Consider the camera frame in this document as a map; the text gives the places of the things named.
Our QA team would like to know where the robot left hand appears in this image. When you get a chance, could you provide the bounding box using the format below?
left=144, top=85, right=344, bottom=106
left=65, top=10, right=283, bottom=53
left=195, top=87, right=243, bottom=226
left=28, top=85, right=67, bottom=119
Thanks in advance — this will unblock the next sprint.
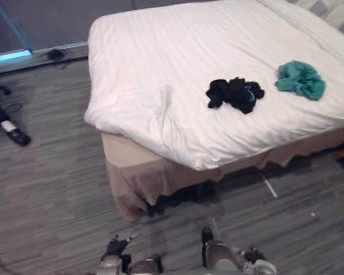
left=105, top=232, right=139, bottom=259

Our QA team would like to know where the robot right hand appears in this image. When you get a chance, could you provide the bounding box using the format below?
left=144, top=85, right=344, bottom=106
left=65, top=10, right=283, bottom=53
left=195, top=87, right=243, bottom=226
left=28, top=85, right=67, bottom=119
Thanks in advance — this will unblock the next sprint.
left=237, top=246, right=268, bottom=263

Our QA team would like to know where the beige bed skirt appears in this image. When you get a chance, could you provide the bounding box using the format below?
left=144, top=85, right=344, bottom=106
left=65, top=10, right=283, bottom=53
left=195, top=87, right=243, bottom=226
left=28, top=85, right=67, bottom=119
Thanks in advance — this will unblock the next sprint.
left=100, top=124, right=344, bottom=222

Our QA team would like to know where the black crumpled cloth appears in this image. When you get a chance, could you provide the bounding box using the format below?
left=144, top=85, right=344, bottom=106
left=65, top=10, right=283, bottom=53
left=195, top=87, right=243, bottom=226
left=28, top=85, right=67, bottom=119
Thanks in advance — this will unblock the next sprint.
left=205, top=76, right=265, bottom=115

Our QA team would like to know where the teal crumpled cloth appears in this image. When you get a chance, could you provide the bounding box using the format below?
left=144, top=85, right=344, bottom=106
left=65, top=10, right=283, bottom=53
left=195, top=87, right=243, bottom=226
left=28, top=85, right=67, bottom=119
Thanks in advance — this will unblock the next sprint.
left=274, top=60, right=327, bottom=101

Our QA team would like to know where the robot right leg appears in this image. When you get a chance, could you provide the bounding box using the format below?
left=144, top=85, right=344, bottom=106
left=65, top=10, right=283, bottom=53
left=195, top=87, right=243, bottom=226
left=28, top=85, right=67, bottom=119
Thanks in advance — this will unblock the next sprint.
left=201, top=226, right=246, bottom=275

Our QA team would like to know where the white stick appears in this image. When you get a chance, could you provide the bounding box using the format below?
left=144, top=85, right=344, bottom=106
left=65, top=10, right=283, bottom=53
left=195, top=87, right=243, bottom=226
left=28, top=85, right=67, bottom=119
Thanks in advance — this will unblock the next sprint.
left=260, top=173, right=278, bottom=199

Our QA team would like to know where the black device with white label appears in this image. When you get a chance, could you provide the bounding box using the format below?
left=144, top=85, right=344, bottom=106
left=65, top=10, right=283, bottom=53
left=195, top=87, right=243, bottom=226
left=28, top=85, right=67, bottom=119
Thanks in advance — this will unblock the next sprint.
left=0, top=85, right=32, bottom=147

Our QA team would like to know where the white duvet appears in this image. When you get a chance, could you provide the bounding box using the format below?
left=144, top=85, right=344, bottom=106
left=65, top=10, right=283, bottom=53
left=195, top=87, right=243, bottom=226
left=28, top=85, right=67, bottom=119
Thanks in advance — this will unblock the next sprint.
left=83, top=0, right=344, bottom=171

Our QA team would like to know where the white pillow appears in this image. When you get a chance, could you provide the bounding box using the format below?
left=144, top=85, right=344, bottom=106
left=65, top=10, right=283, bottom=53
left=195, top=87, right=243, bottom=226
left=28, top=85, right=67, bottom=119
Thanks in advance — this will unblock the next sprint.
left=257, top=0, right=344, bottom=46

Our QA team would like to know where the grey checked pillow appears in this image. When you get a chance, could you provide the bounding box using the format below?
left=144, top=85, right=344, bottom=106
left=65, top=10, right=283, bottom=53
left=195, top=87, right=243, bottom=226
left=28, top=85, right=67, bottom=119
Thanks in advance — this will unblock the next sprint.
left=289, top=0, right=344, bottom=38

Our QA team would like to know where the black cable bundle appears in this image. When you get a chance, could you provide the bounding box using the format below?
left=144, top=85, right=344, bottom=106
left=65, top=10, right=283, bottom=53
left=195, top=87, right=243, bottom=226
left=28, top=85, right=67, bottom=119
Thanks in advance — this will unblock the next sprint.
left=45, top=48, right=70, bottom=60

